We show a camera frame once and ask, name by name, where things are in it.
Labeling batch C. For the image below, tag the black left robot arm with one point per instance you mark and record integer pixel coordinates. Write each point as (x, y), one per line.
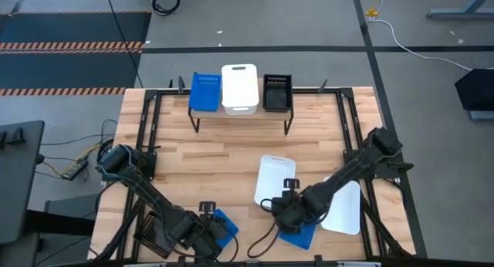
(154, 201)

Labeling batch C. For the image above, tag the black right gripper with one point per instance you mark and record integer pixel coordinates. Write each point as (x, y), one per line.
(287, 213)

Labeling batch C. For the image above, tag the black hazard-striped floor mat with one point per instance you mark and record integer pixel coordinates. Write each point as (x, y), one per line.
(69, 68)

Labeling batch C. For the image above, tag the black side desk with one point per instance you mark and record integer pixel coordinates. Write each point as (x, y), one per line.
(19, 182)

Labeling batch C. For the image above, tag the black metal table frame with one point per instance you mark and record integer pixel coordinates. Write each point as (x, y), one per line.
(316, 91)

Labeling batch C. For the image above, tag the wooden shelf with black legs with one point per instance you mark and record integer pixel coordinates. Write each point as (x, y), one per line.
(270, 116)

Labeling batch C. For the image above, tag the black power adapter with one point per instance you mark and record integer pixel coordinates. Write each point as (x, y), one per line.
(75, 170)

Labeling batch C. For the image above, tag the blue plastic basket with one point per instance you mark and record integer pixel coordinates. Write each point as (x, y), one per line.
(305, 238)
(204, 93)
(231, 227)

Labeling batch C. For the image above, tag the white plastic basket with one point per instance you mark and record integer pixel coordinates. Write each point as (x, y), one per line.
(345, 217)
(272, 174)
(239, 89)

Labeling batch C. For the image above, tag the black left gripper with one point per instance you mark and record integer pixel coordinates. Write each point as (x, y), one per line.
(214, 236)

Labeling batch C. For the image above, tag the dark grey floor stand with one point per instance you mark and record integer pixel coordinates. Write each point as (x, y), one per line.
(69, 209)

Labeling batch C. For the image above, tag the grey metal table leg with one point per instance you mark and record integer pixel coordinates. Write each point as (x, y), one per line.
(455, 15)

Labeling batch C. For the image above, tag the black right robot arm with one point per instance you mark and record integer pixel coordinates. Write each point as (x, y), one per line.
(347, 174)

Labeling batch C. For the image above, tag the black table clamp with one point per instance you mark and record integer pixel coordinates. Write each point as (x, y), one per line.
(318, 259)
(181, 85)
(181, 260)
(322, 86)

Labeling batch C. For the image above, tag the black plastic basket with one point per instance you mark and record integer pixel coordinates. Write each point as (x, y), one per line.
(152, 236)
(277, 99)

